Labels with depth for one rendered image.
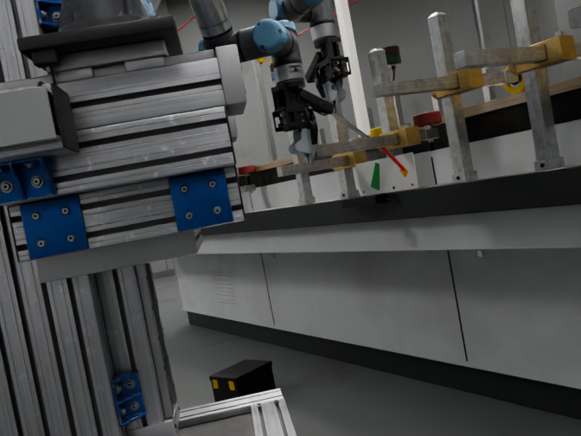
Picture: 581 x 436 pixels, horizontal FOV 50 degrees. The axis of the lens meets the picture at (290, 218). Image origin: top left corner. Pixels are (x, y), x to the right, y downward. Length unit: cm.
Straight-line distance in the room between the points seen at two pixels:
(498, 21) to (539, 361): 716
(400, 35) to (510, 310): 661
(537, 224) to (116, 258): 94
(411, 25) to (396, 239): 660
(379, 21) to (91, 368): 738
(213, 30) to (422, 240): 81
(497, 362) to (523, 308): 22
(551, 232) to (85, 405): 105
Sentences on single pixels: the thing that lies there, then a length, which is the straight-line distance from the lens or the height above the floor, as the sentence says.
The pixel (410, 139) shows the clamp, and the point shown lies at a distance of 176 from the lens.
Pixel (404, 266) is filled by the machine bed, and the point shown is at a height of 43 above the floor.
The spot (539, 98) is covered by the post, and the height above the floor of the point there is 86.
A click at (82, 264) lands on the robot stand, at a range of 112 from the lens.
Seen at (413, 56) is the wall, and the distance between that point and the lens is 828.
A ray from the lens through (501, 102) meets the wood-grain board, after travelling 181.
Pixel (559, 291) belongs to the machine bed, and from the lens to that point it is 181.
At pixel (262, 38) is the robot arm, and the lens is 150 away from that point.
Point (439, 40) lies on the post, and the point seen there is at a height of 106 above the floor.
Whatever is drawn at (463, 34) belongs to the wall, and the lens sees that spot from 857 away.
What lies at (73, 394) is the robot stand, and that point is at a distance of 123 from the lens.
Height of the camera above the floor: 76
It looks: 2 degrees down
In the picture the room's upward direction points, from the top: 10 degrees counter-clockwise
